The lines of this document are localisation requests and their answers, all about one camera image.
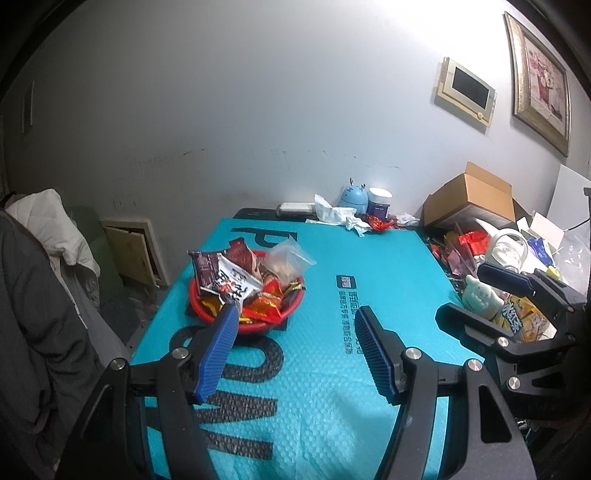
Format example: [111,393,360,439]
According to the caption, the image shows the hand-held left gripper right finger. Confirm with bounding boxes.
[353,305,536,480]

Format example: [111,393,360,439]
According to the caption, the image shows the white red snack packet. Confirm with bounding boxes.
[201,254,259,315]

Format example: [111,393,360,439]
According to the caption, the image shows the dark red snack packet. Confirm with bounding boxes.
[226,237,262,282]

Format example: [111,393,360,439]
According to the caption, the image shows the crumpled white tissue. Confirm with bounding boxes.
[314,194,370,237]

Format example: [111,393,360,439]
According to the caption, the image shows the red plastic bowl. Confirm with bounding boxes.
[188,249,306,335]

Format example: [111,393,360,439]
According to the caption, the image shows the wooden wall hatch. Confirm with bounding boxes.
[100,217,169,289]

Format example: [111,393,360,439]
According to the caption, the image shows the green chair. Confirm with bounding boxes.
[69,205,125,324]

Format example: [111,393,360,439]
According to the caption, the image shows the cardboard box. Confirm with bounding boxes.
[422,161,518,229]

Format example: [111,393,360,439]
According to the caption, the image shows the red orange snack packet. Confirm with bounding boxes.
[240,281,287,324]

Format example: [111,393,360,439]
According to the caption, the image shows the white flat box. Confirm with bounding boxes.
[277,202,317,217]

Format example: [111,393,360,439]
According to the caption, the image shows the clear zip bag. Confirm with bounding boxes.
[265,239,318,283]

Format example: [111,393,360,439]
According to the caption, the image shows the white board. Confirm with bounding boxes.
[547,164,591,232]

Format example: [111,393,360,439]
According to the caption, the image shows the teal bubble mat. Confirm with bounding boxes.
[129,217,485,480]

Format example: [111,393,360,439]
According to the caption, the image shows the framed picture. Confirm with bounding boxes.
[503,11,572,158]

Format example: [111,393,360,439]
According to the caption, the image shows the red box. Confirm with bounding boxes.
[457,231,491,257]

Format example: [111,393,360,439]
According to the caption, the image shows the pale green figurine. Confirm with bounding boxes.
[463,273,502,321]

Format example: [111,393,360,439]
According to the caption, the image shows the grey coat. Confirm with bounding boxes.
[0,208,134,480]

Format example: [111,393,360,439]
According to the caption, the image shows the white open box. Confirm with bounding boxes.
[517,212,566,250]

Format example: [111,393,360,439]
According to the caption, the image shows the wall intercom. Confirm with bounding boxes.
[436,56,497,130]

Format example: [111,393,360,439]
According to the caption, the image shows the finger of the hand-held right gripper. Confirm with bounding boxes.
[435,302,578,366]
[477,262,589,319]

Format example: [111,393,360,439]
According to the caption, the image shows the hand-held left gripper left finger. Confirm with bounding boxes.
[60,302,241,480]

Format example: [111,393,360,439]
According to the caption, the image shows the white quilted jacket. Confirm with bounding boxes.
[4,188,102,278]

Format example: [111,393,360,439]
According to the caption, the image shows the yellow black snack packet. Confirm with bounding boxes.
[494,295,557,342]

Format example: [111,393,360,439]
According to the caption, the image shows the brown chocolate packet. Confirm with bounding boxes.
[187,249,227,296]

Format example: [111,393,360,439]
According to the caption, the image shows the red candy wrappers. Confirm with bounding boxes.
[362,213,398,232]

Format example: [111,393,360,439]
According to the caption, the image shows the pile of red pink wrappers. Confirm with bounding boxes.
[427,231,481,287]

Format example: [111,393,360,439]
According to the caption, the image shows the blue deer humidifier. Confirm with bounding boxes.
[339,178,370,210]

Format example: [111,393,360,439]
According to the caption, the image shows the clear plastic bag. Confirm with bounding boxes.
[554,226,591,296]

